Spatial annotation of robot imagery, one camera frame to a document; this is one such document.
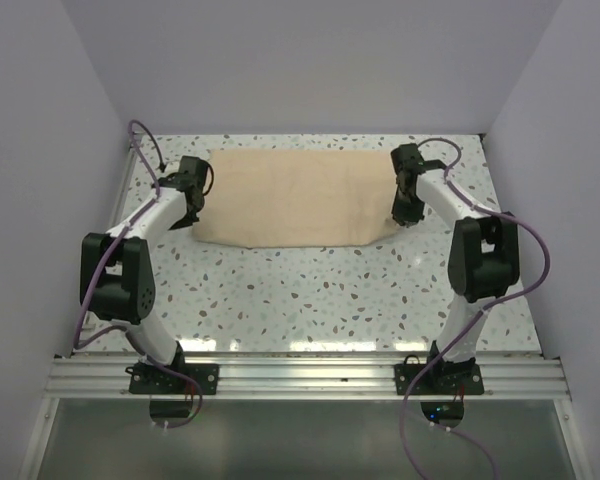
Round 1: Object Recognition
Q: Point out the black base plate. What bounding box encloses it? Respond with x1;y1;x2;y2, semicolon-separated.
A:
393;362;485;396
125;362;220;396

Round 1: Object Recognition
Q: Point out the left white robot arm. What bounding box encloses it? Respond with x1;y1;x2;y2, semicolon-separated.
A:
80;156;214;393

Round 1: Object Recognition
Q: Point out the beige cloth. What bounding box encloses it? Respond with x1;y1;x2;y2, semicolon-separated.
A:
192;149;399;248

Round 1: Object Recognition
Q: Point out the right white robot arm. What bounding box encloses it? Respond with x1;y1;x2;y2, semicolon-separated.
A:
391;143;520;393

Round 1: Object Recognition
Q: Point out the aluminium front rail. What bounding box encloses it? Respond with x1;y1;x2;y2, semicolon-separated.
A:
43;352;570;401

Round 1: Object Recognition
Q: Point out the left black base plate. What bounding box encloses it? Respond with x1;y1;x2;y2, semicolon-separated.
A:
125;362;220;396

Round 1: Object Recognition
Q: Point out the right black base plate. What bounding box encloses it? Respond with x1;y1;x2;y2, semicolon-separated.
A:
393;362;485;396

